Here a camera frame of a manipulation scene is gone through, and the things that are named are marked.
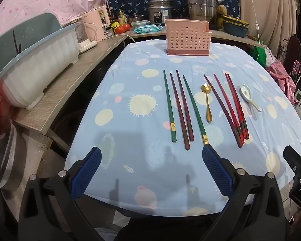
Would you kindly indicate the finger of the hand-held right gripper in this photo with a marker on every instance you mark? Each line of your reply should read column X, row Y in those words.
column 294, row 159

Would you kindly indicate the blue bowl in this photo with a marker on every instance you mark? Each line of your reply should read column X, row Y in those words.
column 235, row 31

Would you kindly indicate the steel steamer pot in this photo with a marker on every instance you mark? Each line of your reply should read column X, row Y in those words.
column 202, row 7

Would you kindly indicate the red chopsticks group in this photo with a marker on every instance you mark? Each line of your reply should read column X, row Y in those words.
column 219, row 100

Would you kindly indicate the pink perforated utensil basket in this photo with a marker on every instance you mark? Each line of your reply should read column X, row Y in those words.
column 188, row 37

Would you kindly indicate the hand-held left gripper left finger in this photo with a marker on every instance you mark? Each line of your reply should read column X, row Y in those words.
column 86, row 173

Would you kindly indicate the tan loofah sponge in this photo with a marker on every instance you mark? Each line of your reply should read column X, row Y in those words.
column 222, row 9

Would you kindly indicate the green chopstick gold band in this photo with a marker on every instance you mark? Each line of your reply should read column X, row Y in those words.
column 168, row 103
column 194, row 108

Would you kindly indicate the clear food container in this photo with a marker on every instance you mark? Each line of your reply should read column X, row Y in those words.
column 140, row 23

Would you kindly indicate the dark maroon chopstick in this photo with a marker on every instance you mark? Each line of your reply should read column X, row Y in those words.
column 184, row 105
column 178, row 108

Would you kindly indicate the small steel pot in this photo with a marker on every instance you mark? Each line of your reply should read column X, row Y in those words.
column 135, row 18

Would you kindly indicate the steel rice cooker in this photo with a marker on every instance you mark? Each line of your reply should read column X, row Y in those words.
column 159, row 12

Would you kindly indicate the dark wooden chair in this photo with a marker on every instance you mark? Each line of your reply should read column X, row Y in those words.
column 294, row 50

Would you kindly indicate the blue wet wipes pack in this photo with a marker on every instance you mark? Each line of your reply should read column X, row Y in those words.
column 148, row 29

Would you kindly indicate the white dish rack blue lid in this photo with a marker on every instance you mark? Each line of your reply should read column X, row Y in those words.
column 40, row 62

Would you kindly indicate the pink pineapple print cloth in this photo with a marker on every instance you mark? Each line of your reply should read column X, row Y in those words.
column 282, row 74

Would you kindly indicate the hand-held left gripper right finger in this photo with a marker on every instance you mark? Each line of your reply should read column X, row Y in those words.
column 217, row 170

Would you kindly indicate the gold flower spoon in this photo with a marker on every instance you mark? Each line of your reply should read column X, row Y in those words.
column 206, row 88

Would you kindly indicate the wooden counter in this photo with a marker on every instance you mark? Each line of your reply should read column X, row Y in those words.
column 72, row 80

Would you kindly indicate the green bag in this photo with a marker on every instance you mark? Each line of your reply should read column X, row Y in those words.
column 268, row 55

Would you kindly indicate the light blue printed tablecloth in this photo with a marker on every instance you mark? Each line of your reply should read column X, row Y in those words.
column 140, row 155

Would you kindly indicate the white kitchen appliance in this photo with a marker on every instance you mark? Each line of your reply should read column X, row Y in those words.
column 86, row 44

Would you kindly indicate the beige curtain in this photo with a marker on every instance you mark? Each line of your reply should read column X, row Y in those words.
column 271, row 12

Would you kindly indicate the red tomato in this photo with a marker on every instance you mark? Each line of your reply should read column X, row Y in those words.
column 126, row 26
column 120, row 29

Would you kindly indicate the clear plastic container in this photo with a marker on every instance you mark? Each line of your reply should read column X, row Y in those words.
column 7, row 160

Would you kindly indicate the white ceramic soup spoon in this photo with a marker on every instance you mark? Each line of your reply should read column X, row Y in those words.
column 245, row 91

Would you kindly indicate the red chopstick black band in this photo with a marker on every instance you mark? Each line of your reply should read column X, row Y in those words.
column 224, row 98
column 234, row 98
column 238, row 100

